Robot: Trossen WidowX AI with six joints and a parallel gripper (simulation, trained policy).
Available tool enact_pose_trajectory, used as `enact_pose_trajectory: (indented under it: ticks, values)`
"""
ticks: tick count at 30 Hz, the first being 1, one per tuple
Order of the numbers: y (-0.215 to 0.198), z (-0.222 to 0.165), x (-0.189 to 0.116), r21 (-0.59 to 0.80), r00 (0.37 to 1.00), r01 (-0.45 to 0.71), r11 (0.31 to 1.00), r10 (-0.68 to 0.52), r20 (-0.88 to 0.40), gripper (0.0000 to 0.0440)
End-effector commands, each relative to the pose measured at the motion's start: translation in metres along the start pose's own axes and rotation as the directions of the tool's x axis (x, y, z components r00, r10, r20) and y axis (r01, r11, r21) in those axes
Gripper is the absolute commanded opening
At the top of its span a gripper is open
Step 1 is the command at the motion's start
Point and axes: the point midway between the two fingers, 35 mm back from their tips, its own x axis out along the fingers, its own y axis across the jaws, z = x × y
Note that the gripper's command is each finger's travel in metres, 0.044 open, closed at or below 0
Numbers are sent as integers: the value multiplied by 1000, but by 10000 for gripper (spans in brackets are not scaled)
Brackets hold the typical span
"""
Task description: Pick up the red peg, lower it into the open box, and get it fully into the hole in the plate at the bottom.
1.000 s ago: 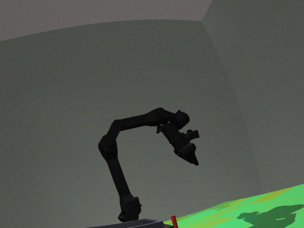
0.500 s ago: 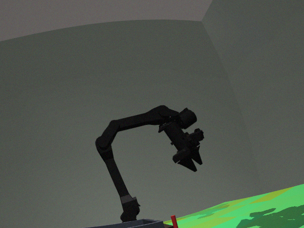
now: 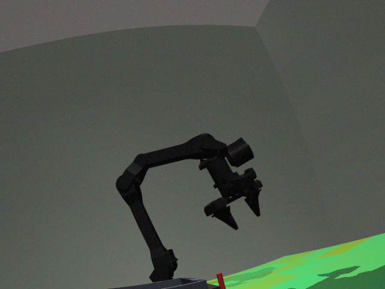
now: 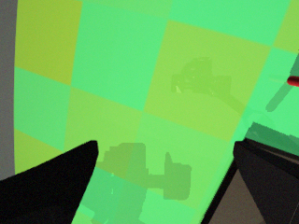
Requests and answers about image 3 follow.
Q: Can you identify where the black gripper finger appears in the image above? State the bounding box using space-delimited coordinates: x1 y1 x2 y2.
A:
211 206 238 230
244 189 262 217

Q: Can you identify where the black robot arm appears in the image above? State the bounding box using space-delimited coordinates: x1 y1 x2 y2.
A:
115 133 257 283

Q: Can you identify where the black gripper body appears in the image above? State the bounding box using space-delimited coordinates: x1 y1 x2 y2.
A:
204 170 263 216

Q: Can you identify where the dark red peg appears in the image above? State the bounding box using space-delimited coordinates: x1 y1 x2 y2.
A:
216 273 226 289

